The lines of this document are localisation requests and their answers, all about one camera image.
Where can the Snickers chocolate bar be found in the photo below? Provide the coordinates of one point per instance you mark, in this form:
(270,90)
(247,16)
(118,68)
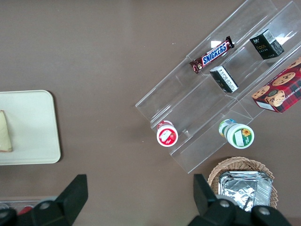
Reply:
(212,55)

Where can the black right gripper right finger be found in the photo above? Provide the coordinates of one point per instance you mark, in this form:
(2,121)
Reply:
(209,204)

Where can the cream rectangular tray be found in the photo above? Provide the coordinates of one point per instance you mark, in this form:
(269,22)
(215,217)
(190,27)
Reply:
(33,127)

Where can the small red object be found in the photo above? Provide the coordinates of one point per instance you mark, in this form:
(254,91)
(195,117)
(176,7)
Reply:
(25,209)

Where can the clear plastic container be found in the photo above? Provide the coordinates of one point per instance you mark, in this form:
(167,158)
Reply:
(21,203)

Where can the green flower yogurt cup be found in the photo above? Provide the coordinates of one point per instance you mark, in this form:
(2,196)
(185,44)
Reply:
(238,135)

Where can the small black barcode box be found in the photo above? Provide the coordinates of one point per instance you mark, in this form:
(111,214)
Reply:
(224,78)

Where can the aluminium foil tray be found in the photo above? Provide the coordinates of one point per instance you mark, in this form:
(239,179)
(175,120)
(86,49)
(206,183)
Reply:
(240,174)
(242,194)

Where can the woven wicker basket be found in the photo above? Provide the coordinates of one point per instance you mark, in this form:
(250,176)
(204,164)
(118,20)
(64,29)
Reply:
(237,163)

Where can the red tartan cookie box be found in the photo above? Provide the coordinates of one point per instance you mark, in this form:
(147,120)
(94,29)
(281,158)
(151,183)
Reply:
(281,90)

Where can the clear acrylic stepped shelf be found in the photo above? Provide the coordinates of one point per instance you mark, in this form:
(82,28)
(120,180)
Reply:
(195,103)

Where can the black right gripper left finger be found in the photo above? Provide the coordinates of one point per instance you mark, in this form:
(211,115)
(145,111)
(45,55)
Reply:
(65,202)

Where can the red strawberry yogurt cup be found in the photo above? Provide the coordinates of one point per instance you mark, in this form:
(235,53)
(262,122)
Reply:
(167,135)

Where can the large black Face box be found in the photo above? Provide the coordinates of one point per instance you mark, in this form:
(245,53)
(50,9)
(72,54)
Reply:
(265,46)

